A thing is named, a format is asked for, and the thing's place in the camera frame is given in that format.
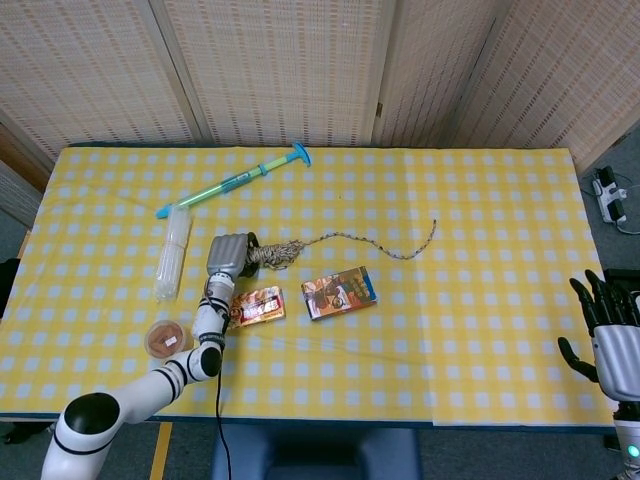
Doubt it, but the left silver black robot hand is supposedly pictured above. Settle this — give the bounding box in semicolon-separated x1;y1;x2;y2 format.
206;232;261;279

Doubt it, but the red yellow curry box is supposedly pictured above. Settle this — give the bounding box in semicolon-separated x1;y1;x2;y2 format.
227;285;289;330

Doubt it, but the yellow floor tape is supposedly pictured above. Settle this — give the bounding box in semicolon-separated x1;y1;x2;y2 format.
149;422;174;480

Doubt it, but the green blue plastic hand pump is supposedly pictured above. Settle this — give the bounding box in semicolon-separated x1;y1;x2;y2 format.
154;142;312;220

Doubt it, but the white power strip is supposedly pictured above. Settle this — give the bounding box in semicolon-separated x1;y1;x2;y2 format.
592;167;631;225

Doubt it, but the braided white black tan rope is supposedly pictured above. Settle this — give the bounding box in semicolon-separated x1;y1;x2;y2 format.
247;218;438;272

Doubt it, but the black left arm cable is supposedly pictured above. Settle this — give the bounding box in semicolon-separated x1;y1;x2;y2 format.
199;279;235;480

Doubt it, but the yellow white checkered tablecloth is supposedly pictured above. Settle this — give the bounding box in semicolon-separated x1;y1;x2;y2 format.
0;144;616;429

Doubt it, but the orange blue cardboard box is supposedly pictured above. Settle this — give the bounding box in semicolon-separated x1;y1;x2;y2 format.
300;265;379;322

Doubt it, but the black object beside table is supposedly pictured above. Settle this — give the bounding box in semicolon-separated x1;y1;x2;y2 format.
0;258;21;319

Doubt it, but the black box on floor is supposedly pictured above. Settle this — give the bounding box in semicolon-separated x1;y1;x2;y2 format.
602;268;640;296

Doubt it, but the blue chair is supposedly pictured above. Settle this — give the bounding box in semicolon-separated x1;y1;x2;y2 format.
209;424;424;480

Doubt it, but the woven folding screen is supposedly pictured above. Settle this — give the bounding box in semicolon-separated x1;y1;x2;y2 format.
0;0;640;174

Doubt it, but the round brown snack container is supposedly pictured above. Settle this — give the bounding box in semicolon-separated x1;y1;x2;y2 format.
143;319;195;360

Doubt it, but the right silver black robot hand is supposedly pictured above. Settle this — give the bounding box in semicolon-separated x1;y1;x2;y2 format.
557;268;640;401

